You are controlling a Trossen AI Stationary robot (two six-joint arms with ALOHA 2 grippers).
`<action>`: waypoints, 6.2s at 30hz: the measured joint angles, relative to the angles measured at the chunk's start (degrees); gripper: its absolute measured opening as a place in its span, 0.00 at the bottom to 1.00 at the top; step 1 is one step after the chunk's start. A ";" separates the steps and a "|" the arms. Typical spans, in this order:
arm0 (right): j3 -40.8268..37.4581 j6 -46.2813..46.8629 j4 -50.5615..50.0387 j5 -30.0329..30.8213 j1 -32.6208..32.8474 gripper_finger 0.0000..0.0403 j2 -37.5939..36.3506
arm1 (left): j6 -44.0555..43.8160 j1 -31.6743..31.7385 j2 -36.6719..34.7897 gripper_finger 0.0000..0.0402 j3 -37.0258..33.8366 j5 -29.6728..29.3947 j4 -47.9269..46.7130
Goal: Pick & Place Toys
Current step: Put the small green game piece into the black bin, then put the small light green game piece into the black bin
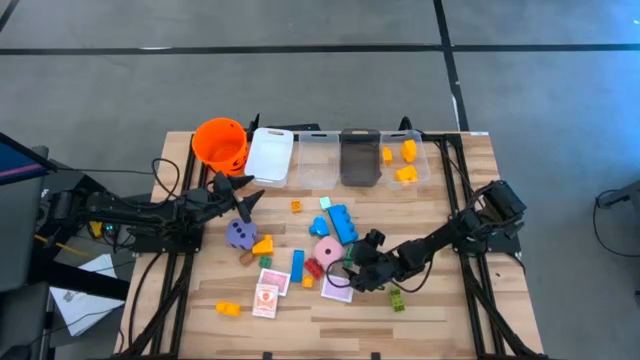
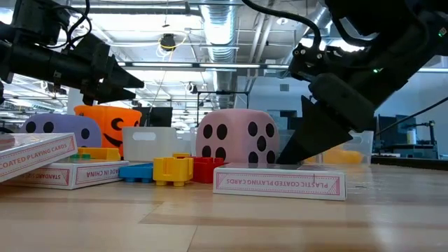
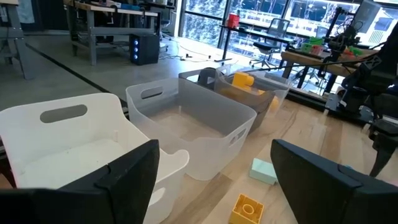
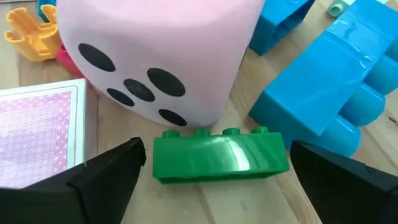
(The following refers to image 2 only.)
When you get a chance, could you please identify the orange pumpkin bucket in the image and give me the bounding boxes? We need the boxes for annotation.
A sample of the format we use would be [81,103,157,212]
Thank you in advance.
[73,104,143,158]

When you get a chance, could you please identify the black articulated stand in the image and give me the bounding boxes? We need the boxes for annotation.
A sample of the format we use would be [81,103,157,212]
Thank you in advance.
[402,120,438,159]

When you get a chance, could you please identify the pink foam die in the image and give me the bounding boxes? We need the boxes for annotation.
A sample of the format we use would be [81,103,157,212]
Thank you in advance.
[195,108,280,165]

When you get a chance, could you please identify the taut black cable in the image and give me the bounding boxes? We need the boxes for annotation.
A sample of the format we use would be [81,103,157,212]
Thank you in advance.
[373,96,448,138]

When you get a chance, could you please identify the dark desk monitor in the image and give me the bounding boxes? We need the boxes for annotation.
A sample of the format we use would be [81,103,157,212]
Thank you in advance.
[374,114,418,150]

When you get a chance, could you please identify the red toy block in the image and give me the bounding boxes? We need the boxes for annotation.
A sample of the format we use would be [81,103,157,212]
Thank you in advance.
[190,156,225,184]

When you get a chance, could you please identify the black computer monitor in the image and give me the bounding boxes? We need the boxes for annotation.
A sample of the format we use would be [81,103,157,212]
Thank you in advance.
[132,106,174,128]

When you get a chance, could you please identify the ceiling light strip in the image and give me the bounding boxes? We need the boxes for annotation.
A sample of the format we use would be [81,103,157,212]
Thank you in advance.
[117,62,291,69]

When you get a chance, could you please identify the purple foam die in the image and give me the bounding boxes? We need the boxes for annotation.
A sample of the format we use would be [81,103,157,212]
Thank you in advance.
[20,113,103,148]

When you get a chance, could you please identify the blue toy block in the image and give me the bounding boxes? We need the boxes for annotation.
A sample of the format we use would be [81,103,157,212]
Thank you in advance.
[118,162,155,184]

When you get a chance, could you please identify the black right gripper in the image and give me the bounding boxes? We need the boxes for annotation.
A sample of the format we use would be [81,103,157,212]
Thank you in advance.
[276,43,377,165]

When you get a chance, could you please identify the black aluminium frame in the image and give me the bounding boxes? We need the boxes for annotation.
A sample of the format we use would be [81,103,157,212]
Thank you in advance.
[370,155,448,172]

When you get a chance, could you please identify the clear plastic bin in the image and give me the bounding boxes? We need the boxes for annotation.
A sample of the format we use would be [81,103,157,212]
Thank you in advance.
[303,129,375,166]

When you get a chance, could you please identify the silver ventilation duct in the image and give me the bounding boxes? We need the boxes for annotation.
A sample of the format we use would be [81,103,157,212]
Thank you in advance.
[199,0,243,111]

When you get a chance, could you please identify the white plastic bin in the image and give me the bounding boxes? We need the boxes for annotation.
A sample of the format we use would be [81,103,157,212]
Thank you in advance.
[122,126,193,163]

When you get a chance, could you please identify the playing card deck box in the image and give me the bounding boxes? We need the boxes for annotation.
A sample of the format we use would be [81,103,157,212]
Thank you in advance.
[212,162,348,202]
[0,132,79,183]
[2,159,130,191]

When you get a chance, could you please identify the large yellow-orange toy block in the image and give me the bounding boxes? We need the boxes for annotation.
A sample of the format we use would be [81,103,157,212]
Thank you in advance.
[77,146,122,162]

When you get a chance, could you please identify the black ceiling device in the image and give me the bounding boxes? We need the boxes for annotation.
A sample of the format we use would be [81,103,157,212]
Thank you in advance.
[159,32,178,53]

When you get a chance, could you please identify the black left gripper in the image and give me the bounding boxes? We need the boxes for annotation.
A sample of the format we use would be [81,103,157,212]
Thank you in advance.
[69,33,146,106]

